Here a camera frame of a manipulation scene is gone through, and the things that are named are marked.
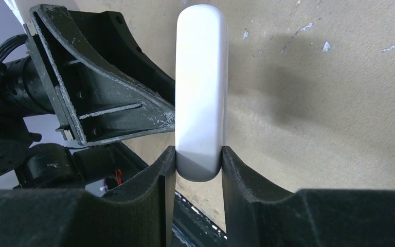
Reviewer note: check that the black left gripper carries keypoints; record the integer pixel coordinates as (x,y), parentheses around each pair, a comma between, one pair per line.
(86,69)

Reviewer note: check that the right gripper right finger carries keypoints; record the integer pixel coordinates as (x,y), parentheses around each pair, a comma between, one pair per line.
(260,213)

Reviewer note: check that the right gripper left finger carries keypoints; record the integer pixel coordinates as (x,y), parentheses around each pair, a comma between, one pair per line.
(138,212)

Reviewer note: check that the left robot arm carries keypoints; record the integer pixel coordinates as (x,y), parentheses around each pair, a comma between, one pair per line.
(44,157)

